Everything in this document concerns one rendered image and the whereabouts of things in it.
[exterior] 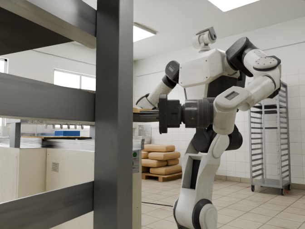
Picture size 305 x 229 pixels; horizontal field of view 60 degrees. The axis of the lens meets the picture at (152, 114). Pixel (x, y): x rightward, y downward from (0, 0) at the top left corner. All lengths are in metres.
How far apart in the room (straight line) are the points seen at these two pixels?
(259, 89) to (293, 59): 4.54
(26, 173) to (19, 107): 1.89
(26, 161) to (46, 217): 1.85
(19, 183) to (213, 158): 1.38
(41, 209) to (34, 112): 0.08
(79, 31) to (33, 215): 0.17
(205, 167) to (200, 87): 0.37
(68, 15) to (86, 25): 0.02
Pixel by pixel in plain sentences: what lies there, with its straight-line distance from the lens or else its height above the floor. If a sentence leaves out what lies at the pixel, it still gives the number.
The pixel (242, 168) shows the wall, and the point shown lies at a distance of 5.61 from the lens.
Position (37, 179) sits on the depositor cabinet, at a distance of 2.14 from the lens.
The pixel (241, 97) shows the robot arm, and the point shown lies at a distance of 0.81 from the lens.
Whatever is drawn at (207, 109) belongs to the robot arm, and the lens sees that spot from 0.78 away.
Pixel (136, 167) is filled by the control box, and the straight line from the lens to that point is 1.66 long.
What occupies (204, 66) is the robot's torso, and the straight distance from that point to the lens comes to 1.26.
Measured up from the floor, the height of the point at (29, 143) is 0.87.
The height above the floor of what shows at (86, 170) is 0.73.
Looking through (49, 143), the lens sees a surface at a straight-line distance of 2.11.
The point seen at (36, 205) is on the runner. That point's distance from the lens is 0.24.
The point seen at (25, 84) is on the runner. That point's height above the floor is 0.97.
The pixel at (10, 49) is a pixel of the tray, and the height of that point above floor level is 1.04.
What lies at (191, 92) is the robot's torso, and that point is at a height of 1.14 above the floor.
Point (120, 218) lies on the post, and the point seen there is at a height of 0.85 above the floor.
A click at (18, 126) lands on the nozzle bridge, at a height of 0.99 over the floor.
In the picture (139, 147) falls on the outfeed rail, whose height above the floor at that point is 0.85.
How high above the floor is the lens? 0.93
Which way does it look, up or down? 4 degrees up
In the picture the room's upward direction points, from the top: straight up
